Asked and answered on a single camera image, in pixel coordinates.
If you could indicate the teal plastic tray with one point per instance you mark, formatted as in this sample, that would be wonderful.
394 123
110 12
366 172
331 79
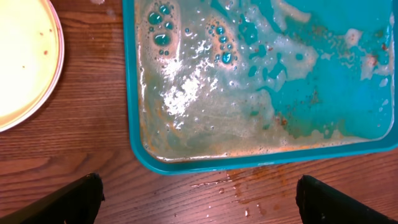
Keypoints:
216 86

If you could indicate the white plate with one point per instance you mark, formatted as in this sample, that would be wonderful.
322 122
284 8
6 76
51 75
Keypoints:
54 84

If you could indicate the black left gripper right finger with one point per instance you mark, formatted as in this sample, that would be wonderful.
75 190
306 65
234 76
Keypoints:
320 203

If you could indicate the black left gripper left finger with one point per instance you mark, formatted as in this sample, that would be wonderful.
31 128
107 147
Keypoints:
78 202

